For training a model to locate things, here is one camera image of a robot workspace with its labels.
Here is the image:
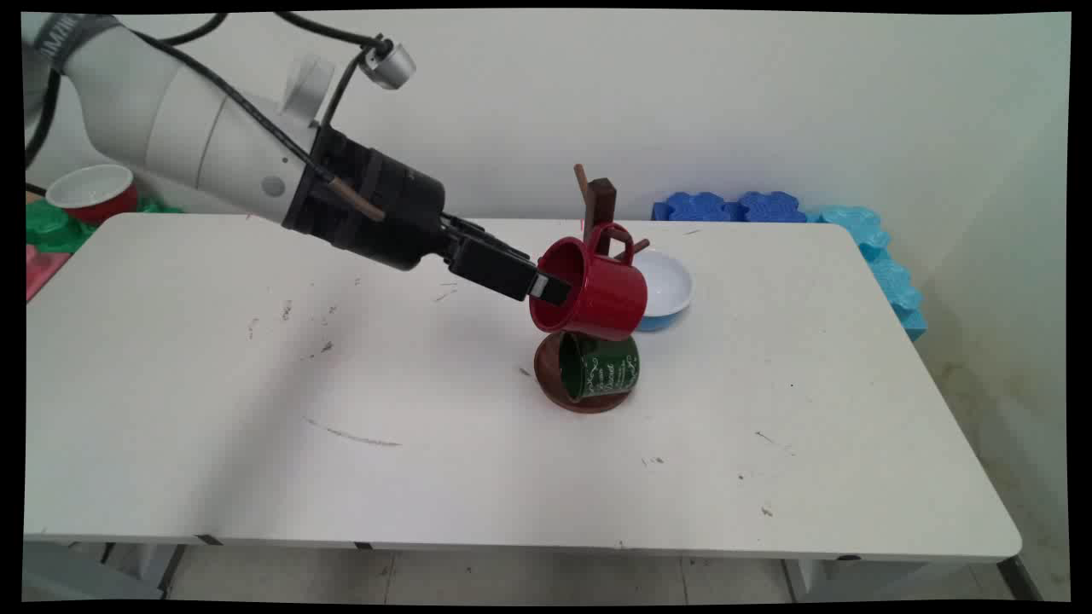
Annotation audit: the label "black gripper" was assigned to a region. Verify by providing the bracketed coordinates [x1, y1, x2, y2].
[282, 126, 572, 308]

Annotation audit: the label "red enamel mug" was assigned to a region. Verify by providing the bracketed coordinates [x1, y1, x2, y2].
[529, 222, 649, 342]

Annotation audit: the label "dark wooden mug tree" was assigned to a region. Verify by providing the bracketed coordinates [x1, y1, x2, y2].
[533, 164, 653, 414]

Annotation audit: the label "green enamel mug white print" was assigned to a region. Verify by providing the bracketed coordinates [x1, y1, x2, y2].
[559, 333, 641, 403]

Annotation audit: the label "blue bowl white inside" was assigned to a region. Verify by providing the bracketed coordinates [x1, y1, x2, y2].
[631, 249, 694, 333]

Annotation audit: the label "dark blue foam tile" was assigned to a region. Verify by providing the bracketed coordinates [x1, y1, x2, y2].
[737, 192, 808, 224]
[653, 192, 740, 223]

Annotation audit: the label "light blue foam tiles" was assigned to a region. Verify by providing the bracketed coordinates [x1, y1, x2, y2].
[806, 205, 929, 342]

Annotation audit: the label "red bowl white inside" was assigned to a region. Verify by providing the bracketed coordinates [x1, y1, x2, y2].
[45, 164, 139, 224]

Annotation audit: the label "green foam mat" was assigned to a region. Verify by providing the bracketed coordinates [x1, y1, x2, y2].
[26, 198, 184, 255]

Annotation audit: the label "pink foam mat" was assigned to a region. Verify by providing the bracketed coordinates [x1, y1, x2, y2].
[26, 243, 73, 304]

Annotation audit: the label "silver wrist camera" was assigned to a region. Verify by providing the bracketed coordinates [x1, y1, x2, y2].
[358, 38, 417, 91]

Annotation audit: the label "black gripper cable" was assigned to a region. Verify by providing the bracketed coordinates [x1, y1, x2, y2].
[24, 30, 385, 223]

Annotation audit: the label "black camera cable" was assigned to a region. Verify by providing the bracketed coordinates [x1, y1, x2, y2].
[158, 10, 393, 129]

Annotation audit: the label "grey table leg frame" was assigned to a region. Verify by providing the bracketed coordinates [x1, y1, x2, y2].
[24, 542, 184, 602]
[781, 556, 1043, 602]

